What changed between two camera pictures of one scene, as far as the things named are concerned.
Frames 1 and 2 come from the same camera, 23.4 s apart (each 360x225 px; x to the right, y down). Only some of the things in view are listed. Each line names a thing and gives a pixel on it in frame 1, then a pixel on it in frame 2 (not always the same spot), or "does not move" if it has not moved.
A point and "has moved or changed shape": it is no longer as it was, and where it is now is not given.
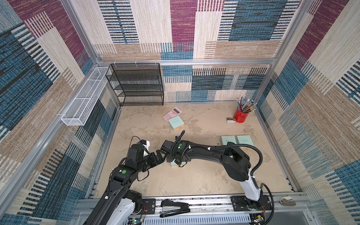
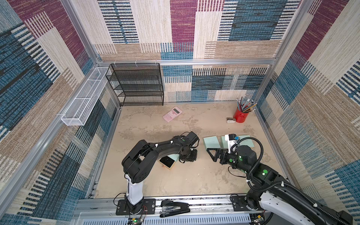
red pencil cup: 240,116 does not move
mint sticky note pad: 176,123 has moved or changed shape
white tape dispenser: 230,120 does not move
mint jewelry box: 174,164 -> 211,142
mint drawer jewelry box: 244,139 does not move
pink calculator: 174,112 does not move
